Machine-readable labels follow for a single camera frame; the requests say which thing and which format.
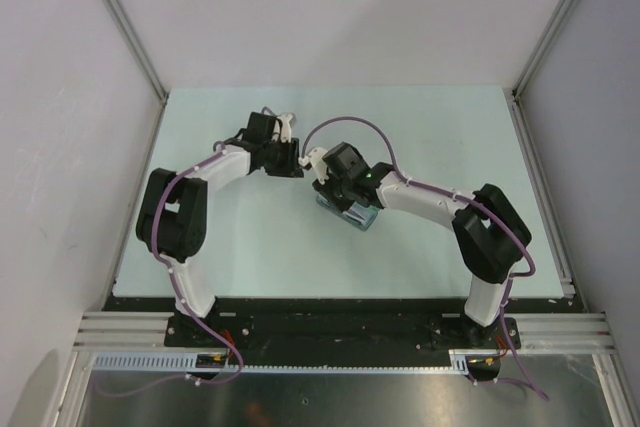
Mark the grey glasses case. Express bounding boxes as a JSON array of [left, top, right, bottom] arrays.
[[314, 191, 379, 233]]

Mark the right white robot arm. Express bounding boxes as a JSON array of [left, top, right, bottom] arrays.
[[299, 142, 531, 348]]

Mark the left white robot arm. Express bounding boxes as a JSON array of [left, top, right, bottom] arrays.
[[135, 107, 303, 347]]

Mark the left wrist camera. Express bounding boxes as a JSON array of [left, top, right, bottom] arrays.
[[272, 113, 296, 144]]

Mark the grey slotted cable duct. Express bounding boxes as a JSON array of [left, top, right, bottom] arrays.
[[92, 349, 501, 374]]

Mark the left aluminium frame post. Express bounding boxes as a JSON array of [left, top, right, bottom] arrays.
[[102, 0, 168, 106]]

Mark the aluminium frame post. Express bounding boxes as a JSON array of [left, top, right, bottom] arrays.
[[511, 0, 580, 100], [102, 0, 168, 106]]

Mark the right aluminium frame post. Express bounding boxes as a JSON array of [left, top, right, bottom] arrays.
[[511, 0, 580, 100]]

